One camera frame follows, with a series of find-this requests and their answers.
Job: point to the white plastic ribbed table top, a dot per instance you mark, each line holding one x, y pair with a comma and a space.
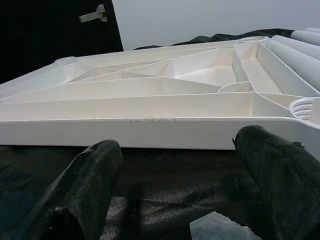
150, 105

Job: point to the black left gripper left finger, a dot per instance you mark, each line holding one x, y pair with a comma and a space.
85, 190

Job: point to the black plastic cover sheet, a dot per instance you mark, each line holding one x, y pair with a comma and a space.
175, 187

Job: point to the silver metal door latch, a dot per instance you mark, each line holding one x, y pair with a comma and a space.
90, 17

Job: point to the black door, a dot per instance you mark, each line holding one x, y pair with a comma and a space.
37, 37

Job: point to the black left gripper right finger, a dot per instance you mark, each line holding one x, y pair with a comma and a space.
280, 180

